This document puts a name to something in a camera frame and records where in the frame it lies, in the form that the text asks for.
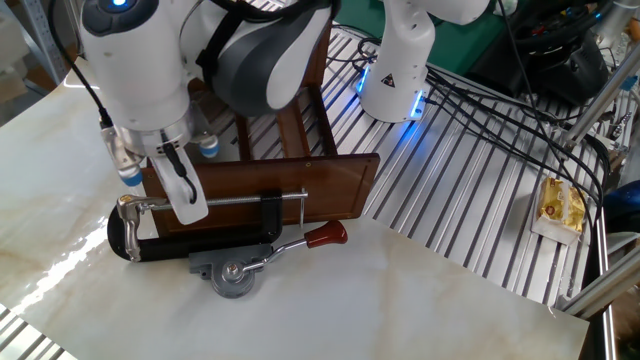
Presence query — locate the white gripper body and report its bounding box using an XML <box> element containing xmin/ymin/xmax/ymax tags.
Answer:
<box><xmin>148</xmin><ymin>144</ymin><xmax>210</xmax><ymax>227</ymax></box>

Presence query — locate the black C-clamp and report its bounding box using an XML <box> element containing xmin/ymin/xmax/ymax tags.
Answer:
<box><xmin>106</xmin><ymin>187</ymin><xmax>309</xmax><ymax>264</ymax></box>

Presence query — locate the grey crank with red knob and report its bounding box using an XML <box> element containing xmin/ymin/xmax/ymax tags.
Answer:
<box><xmin>187</xmin><ymin>219</ymin><xmax>350</xmax><ymax>301</ymax></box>

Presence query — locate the brown wooden cabinet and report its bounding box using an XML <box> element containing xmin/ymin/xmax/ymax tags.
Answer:
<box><xmin>138</xmin><ymin>13</ymin><xmax>381</xmax><ymax>239</ymax></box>

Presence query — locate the marble pattern mat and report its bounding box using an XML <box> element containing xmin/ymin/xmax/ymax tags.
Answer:
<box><xmin>0</xmin><ymin>57</ymin><xmax>592</xmax><ymax>360</ymax></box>

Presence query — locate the perforated grey shelf upright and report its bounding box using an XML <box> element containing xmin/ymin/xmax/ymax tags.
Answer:
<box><xmin>18</xmin><ymin>0</ymin><xmax>69</xmax><ymax>86</ymax></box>

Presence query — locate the green mat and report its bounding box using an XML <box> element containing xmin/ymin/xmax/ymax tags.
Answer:
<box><xmin>425</xmin><ymin>8</ymin><xmax>507</xmax><ymax>77</ymax></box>

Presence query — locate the yellow snack packet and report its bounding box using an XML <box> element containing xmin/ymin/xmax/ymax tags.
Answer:
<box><xmin>529</xmin><ymin>176</ymin><xmax>588</xmax><ymax>247</ymax></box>

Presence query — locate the black steering wheel controller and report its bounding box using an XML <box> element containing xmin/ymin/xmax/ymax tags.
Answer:
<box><xmin>467</xmin><ymin>0</ymin><xmax>612</xmax><ymax>107</ymax></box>

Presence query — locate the dark blue object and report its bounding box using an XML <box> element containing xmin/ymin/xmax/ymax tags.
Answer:
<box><xmin>601</xmin><ymin>179</ymin><xmax>640</xmax><ymax>235</ymax></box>

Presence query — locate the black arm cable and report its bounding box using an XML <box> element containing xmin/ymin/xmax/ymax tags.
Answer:
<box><xmin>47</xmin><ymin>0</ymin><xmax>199</xmax><ymax>205</ymax></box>

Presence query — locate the black table cable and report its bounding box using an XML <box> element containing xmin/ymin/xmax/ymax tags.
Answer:
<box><xmin>423</xmin><ymin>67</ymin><xmax>601</xmax><ymax>236</ymax></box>
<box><xmin>494</xmin><ymin>0</ymin><xmax>571</xmax><ymax>161</ymax></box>

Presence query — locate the aluminium frame post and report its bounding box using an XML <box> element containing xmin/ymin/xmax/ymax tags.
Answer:
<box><xmin>555</xmin><ymin>248</ymin><xmax>640</xmax><ymax>320</ymax></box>
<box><xmin>558</xmin><ymin>49</ymin><xmax>640</xmax><ymax>151</ymax></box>

